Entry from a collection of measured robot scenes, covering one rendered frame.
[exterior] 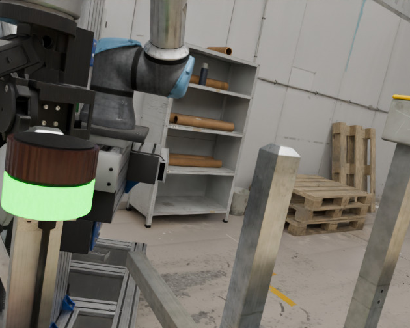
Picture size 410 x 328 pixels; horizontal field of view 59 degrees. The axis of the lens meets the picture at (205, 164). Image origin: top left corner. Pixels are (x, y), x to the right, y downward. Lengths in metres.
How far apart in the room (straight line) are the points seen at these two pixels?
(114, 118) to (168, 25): 0.27
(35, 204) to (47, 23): 0.18
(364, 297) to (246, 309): 0.25
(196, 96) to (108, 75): 2.64
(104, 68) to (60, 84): 0.60
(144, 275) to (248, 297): 0.23
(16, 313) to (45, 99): 0.19
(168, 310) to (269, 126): 3.85
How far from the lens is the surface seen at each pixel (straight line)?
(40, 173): 0.25
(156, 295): 0.60
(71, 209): 0.26
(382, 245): 0.64
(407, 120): 0.60
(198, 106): 3.61
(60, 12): 0.38
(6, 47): 0.38
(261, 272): 0.46
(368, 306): 0.67
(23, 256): 0.34
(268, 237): 0.44
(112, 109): 0.98
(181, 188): 3.73
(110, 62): 0.99
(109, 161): 0.86
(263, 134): 4.27
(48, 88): 0.37
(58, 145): 0.26
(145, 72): 0.96
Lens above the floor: 1.16
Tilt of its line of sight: 10 degrees down
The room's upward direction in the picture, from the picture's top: 11 degrees clockwise
